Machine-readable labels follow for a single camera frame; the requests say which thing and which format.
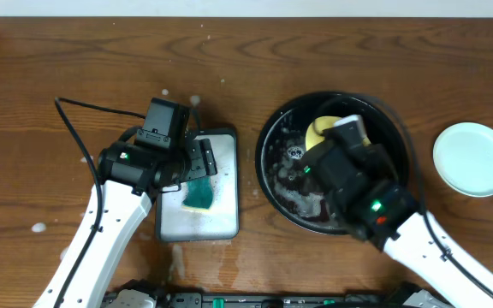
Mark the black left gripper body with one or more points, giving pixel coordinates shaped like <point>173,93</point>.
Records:
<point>206,158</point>

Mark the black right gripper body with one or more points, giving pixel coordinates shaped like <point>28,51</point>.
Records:
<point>364,151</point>

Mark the green yellow sponge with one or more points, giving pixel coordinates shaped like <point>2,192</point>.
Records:
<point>199,195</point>

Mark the yellow plate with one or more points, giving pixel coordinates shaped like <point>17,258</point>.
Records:
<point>314,133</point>

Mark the light green plate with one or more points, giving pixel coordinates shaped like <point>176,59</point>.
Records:
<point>463,157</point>

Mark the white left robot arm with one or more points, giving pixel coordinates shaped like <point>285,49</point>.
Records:
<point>131,177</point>

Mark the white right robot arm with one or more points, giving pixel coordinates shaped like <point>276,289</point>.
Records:
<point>410,234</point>

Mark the rectangular soapy metal tray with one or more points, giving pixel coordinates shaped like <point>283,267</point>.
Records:
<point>221,222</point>

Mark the round black tray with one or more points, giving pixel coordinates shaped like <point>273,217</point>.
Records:
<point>282,143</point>

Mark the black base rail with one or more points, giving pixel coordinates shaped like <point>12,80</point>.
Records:
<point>144,294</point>

